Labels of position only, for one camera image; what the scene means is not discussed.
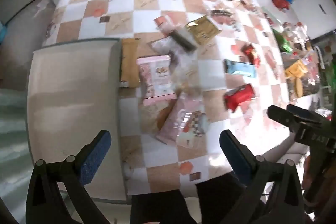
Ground tan snack packet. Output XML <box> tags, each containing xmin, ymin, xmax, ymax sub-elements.
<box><xmin>120</xmin><ymin>38</ymin><xmax>141</xmax><ymax>88</ymax></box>

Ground pale green corrugated panel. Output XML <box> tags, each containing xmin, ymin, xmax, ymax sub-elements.
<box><xmin>0</xmin><ymin>86</ymin><xmax>30</xmax><ymax>189</ymax></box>

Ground small red snack packet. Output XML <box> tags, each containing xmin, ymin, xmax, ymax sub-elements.
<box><xmin>241</xmin><ymin>44</ymin><xmax>261</xmax><ymax>66</ymax></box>

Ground gold foil snack packet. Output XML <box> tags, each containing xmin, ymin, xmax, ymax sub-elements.
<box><xmin>184</xmin><ymin>15</ymin><xmax>220</xmax><ymax>46</ymax></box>

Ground checkered tablecloth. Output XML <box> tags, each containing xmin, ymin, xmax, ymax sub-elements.
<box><xmin>42</xmin><ymin>0</ymin><xmax>323</xmax><ymax>195</ymax></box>

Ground white cabinet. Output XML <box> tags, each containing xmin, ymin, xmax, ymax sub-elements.
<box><xmin>289</xmin><ymin>0</ymin><xmax>336</xmax><ymax>39</ymax></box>

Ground clear packet with dark seaweed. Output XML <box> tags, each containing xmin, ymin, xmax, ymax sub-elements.
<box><xmin>149</xmin><ymin>29</ymin><xmax>198</xmax><ymax>57</ymax></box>

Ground grey upholstered seat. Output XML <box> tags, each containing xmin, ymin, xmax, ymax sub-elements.
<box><xmin>276</xmin><ymin>142</ymin><xmax>311</xmax><ymax>163</ymax></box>

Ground yellow snack packet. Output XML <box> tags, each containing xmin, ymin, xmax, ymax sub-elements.
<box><xmin>284</xmin><ymin>61</ymin><xmax>308</xmax><ymax>80</ymax></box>

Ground large red snack packet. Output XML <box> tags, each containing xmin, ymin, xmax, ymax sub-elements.
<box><xmin>223</xmin><ymin>83</ymin><xmax>256</xmax><ymax>112</ymax></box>

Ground green snack packet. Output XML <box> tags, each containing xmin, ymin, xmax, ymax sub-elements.
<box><xmin>274</xmin><ymin>28</ymin><xmax>293</xmax><ymax>54</ymax></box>

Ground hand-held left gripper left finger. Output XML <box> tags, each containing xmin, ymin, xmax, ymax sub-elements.
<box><xmin>26</xmin><ymin>130</ymin><xmax>112</xmax><ymax>224</ymax></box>

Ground person's dark trousers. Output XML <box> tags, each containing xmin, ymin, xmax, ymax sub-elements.
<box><xmin>131</xmin><ymin>173</ymin><xmax>246</xmax><ymax>224</ymax></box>

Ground beige storage bin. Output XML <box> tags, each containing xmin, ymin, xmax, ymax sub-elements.
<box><xmin>26</xmin><ymin>38</ymin><xmax>130</xmax><ymax>203</ymax></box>

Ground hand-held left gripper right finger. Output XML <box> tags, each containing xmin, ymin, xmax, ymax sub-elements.
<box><xmin>220</xmin><ymin>130</ymin><xmax>315</xmax><ymax>224</ymax></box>

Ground clear bag of snacks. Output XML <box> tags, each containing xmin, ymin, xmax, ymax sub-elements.
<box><xmin>283</xmin><ymin>22</ymin><xmax>324</xmax><ymax>102</ymax></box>

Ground orange-pink snack packet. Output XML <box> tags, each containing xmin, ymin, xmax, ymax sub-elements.
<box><xmin>154</xmin><ymin>15</ymin><xmax>172</xmax><ymax>33</ymax></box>

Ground blue snack bar packet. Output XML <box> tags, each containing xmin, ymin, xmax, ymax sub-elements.
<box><xmin>223</xmin><ymin>59</ymin><xmax>257</xmax><ymax>75</ymax></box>

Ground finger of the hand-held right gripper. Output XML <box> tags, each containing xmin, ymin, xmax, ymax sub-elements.
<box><xmin>287</xmin><ymin>104</ymin><xmax>330</xmax><ymax>123</ymax></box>
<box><xmin>267</xmin><ymin>105</ymin><xmax>322</xmax><ymax>132</ymax></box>

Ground pink printed snack packet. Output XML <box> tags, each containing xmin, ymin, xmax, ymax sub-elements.
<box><xmin>136</xmin><ymin>55</ymin><xmax>177</xmax><ymax>105</ymax></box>

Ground person's right forearm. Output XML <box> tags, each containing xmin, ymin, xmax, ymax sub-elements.
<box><xmin>301</xmin><ymin>157</ymin><xmax>315</xmax><ymax>191</ymax></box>

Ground pink crinkly snack bag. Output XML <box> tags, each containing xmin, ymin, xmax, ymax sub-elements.
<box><xmin>156</xmin><ymin>93</ymin><xmax>208</xmax><ymax>147</ymax></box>

